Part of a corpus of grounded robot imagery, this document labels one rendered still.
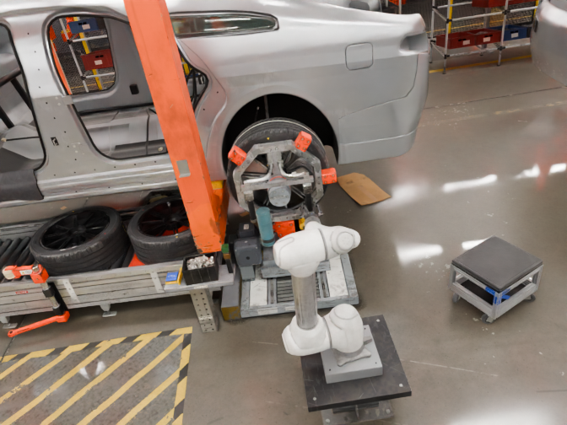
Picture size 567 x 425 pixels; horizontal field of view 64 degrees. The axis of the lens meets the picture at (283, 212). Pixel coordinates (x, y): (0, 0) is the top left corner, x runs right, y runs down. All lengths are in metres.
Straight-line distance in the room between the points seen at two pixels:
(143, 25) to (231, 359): 1.94
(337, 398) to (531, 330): 1.34
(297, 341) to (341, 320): 0.23
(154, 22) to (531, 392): 2.66
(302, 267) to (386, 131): 1.60
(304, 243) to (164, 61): 1.19
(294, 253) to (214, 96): 1.54
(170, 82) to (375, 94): 1.32
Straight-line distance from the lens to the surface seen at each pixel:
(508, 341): 3.05
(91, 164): 3.40
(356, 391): 2.36
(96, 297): 3.47
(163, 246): 3.19
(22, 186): 3.65
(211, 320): 3.07
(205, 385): 2.89
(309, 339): 2.17
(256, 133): 2.78
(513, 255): 3.10
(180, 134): 2.53
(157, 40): 2.39
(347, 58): 2.93
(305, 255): 1.74
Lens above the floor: 2.24
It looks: 33 degrees down
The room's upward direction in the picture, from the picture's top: 9 degrees counter-clockwise
